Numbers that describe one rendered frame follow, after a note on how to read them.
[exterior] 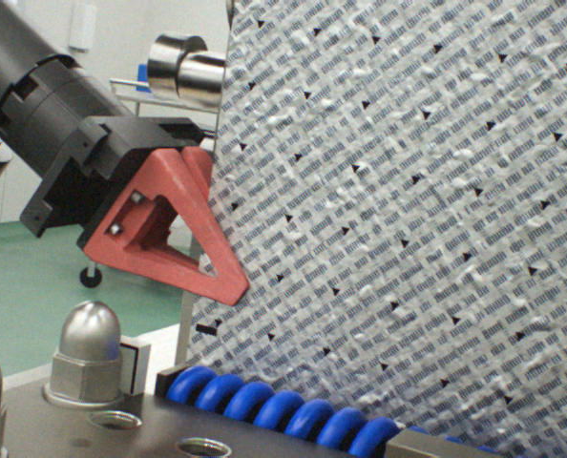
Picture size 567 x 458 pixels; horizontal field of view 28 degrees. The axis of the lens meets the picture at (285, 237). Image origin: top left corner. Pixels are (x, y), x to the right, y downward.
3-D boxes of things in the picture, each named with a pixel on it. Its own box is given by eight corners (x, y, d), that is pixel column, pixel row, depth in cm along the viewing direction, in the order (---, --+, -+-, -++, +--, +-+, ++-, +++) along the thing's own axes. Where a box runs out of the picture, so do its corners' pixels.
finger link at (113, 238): (181, 355, 54) (52, 227, 57) (248, 330, 61) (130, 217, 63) (261, 249, 52) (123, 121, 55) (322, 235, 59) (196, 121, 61)
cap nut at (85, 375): (73, 379, 54) (85, 287, 53) (138, 398, 53) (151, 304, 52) (25, 395, 51) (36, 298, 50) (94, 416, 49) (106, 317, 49)
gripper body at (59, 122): (39, 247, 54) (-59, 149, 56) (152, 229, 63) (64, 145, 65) (110, 141, 52) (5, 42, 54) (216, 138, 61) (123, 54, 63)
